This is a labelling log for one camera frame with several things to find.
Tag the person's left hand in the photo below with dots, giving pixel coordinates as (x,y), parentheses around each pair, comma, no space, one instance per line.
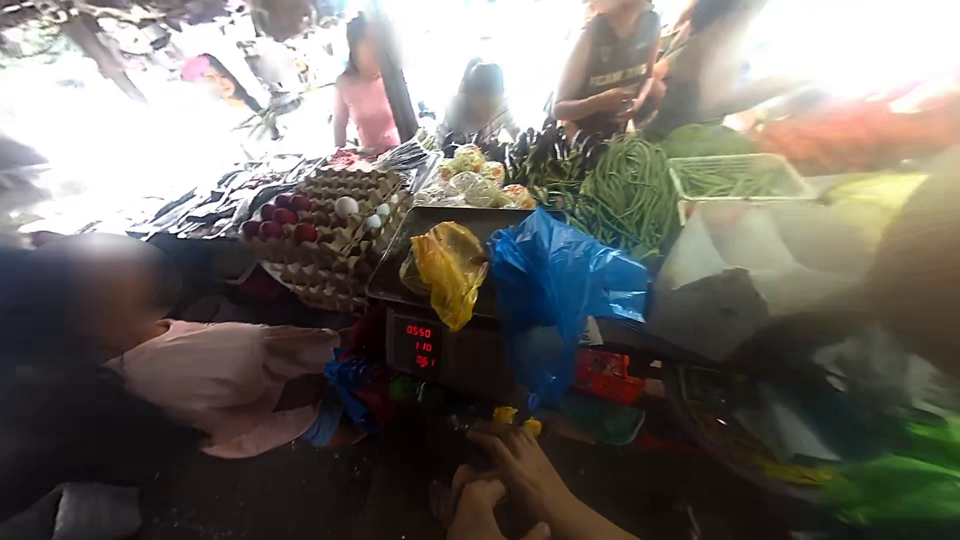
(474,516)

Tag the person's right hand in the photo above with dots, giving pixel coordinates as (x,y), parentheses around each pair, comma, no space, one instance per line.
(529,469)

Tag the person's left fingers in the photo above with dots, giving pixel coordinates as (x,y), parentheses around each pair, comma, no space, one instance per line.
(480,487)

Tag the person's right fingers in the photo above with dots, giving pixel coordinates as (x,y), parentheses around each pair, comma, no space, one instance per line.
(496,439)

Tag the person's right forearm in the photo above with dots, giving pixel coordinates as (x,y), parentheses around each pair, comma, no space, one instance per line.
(589,520)

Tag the small yellow piece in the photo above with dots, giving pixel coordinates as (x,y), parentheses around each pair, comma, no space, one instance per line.
(532,427)
(505,414)

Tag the digital scale with red digits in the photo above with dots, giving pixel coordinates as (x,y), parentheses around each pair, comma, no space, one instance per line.
(469,356)

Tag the teal plastic container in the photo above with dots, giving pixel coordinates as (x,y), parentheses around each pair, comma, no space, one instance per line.
(611,421)

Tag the red plastic basket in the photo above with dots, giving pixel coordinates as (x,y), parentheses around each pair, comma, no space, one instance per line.
(606,373)

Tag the crumpled blue plastic bags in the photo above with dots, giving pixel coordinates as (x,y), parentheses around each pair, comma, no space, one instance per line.
(348,391)

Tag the blue plastic bag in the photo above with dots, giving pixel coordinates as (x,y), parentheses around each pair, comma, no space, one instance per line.
(551,281)

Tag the yellow plastic bag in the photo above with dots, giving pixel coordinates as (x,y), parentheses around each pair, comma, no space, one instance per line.
(453,271)

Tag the large round basin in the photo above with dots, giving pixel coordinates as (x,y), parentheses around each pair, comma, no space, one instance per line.
(694,420)

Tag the stack of egg cartons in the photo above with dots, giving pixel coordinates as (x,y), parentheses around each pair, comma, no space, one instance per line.
(326,262)

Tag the pile of bagged mixed vegetables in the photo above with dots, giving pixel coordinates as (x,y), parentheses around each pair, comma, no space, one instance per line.
(474,180)

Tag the pile of long green beans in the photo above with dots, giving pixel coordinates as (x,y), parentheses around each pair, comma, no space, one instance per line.
(628,196)

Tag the pile of dark eggplants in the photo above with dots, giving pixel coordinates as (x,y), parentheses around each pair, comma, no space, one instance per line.
(536,159)

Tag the white sack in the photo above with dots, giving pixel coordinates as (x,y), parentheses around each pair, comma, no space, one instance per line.
(720,259)

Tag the pile of dark red eggs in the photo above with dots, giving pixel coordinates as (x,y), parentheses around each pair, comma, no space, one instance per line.
(283,217)

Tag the pile of short green beans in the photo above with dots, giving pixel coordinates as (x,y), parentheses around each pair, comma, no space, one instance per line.
(731,180)

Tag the white plastic basket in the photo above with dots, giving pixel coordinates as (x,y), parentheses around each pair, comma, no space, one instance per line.
(750,197)

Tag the pile of dark long produce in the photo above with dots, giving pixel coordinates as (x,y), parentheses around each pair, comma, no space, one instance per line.
(217,199)

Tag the grey cloth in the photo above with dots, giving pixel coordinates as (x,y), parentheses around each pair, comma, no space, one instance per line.
(97,511)

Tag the bright green plastic bag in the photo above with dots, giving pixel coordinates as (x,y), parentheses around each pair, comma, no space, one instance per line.
(896,480)

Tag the dark post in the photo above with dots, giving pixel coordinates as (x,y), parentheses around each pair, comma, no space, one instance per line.
(394,67)

